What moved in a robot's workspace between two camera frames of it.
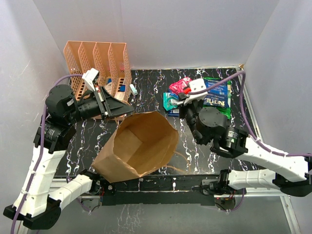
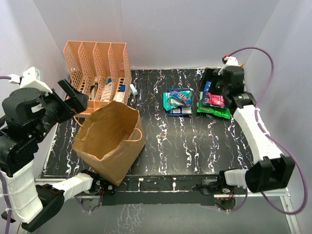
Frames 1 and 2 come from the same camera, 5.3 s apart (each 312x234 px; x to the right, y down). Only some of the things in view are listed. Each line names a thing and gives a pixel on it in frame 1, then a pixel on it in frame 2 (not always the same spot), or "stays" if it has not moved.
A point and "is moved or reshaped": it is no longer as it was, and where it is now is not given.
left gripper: x=112 y=107 → x=77 y=103
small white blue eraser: x=135 y=91 stays
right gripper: x=183 y=107 → x=210 y=75
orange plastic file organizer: x=111 y=60 stays
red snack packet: x=181 y=86 → x=216 y=99
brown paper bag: x=139 y=144 is moved or reshaped
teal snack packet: x=170 y=100 stays
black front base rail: x=169 y=189 stays
